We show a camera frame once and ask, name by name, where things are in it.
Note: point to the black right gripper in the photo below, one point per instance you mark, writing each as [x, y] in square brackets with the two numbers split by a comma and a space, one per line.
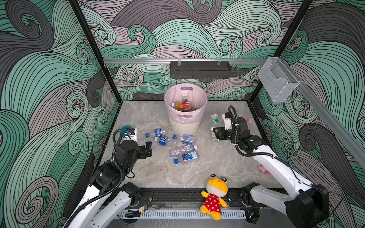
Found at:
[221, 134]

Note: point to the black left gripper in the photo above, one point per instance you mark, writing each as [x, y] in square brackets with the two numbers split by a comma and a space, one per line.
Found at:
[144, 154]

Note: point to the clear bottle green band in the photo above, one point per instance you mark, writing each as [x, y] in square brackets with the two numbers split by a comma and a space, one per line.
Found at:
[215, 124]

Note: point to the red yellow tea bottle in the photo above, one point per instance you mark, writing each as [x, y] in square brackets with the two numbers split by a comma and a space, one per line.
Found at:
[182, 106]

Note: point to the white label clear bottle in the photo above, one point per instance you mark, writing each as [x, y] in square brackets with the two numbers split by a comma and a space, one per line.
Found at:
[185, 97]

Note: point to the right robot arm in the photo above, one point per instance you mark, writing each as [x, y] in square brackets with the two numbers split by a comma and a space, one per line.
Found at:
[305, 204]

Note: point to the pink toy near right arm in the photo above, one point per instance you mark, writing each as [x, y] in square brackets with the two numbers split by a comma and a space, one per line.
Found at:
[264, 170]

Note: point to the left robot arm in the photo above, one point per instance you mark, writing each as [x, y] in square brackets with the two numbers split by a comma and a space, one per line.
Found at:
[106, 196]

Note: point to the white ribbed waste bin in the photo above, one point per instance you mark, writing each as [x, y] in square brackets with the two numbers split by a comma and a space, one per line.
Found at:
[184, 124]

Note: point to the pink plastic bin liner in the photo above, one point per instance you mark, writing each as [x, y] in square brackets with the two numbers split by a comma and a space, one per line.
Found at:
[196, 97]

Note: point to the blue Chinese label water bottle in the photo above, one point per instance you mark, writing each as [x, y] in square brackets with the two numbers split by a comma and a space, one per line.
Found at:
[166, 141]

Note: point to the Pepsi label water bottle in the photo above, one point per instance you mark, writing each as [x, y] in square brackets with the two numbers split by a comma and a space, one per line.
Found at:
[156, 133]

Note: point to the crushed purple label bottle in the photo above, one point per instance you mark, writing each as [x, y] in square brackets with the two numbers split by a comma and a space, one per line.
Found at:
[182, 150]

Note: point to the light blue label bottle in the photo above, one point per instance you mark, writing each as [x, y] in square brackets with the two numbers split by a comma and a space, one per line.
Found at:
[185, 139]

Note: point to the blue mountain label bottle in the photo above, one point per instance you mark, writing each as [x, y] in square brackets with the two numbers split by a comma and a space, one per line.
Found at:
[184, 158]

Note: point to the yellow plush toy red dress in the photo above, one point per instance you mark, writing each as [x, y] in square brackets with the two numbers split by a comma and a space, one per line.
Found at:
[216, 189]

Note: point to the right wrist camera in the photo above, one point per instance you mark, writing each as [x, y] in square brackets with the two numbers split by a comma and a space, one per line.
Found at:
[227, 120]

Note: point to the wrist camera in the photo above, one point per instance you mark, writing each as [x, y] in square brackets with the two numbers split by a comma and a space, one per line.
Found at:
[132, 137]
[227, 120]

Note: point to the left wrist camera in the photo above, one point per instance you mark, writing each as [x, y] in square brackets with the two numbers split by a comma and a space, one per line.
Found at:
[132, 137]

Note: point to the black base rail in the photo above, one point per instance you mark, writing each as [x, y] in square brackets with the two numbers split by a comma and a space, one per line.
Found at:
[158, 198]

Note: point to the white slotted cable duct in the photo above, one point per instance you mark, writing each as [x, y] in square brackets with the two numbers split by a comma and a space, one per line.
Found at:
[189, 214]

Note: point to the clear acrylic wall holder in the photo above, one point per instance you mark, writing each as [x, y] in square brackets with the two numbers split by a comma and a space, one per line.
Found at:
[278, 79]

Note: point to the black wall shelf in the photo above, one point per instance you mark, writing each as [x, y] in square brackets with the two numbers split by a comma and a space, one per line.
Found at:
[200, 70]

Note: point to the aluminium wall rail back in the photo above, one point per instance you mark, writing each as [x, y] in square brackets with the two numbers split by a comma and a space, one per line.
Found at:
[167, 61]

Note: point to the aluminium wall rail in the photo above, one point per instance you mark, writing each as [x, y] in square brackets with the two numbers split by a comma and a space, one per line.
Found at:
[167, 61]
[315, 93]

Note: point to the aluminium wall rail right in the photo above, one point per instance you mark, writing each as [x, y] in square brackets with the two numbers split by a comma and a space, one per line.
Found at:
[315, 93]

